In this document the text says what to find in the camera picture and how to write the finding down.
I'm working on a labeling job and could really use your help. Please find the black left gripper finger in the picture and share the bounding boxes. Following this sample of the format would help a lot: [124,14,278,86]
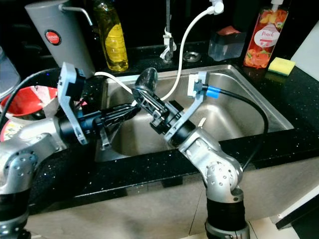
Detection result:
[106,103,143,117]
[109,113,136,128]

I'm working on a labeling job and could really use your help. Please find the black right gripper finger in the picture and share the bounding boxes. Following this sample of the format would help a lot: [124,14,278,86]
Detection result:
[137,99,160,127]
[132,88,167,117]

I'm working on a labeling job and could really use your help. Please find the metal spoon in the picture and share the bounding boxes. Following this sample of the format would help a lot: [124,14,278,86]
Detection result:
[136,67,160,98]

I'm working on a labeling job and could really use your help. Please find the chrome faucet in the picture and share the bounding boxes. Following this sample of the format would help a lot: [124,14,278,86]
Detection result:
[159,0,177,63]

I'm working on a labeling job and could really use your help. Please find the round metal hole cap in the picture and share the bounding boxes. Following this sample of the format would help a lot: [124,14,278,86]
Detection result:
[183,51,201,63]

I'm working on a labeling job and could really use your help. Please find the yellow dish soap bottle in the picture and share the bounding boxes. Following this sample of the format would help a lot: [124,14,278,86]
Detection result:
[92,0,129,73]

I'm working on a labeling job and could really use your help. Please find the red bowl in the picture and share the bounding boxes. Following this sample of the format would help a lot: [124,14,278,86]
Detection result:
[7,86,68,120]

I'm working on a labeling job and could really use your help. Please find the stainless steel sink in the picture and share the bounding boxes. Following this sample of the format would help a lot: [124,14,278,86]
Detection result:
[95,64,295,162]

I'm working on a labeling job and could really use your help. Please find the red rimmed floral plate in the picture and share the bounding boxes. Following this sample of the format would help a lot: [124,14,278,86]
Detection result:
[1,119,30,142]

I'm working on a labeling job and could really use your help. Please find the clear plastic sponge box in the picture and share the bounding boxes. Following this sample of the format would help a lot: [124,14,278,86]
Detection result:
[208,26,247,62]

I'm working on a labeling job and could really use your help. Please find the beige cabinet front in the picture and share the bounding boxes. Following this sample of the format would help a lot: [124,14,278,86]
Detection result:
[25,164,319,239]

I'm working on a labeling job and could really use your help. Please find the silver metal pot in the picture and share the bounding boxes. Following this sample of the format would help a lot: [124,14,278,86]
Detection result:
[0,47,11,95]

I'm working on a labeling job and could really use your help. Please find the red sponge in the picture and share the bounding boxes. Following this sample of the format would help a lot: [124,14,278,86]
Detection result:
[217,26,241,36]

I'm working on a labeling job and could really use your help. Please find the grey container with spout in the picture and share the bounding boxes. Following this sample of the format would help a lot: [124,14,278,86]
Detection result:
[25,0,95,78]

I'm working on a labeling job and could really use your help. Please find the red peach soap bottle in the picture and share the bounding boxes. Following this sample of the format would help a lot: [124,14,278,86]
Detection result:
[243,0,290,69]

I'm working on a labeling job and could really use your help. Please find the yellow green sponge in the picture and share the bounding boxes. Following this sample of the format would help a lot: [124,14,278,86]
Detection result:
[268,57,296,77]

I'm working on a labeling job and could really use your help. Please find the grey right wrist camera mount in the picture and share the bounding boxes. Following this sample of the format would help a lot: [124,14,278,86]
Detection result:
[163,71,210,145]

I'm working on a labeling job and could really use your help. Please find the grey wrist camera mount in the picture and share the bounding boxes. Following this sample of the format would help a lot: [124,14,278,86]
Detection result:
[57,62,86,146]
[163,71,210,145]

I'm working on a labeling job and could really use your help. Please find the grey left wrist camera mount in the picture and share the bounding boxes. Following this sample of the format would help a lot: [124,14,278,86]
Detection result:
[57,62,86,146]

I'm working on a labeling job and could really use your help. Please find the black cable with blue tape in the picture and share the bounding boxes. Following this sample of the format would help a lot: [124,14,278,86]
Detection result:
[204,85,270,170]

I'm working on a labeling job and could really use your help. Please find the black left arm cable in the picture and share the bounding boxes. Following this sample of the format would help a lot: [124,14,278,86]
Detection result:
[0,68,63,125]

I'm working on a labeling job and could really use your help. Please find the white flexible hose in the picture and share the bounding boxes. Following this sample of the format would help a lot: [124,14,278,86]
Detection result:
[94,0,225,100]

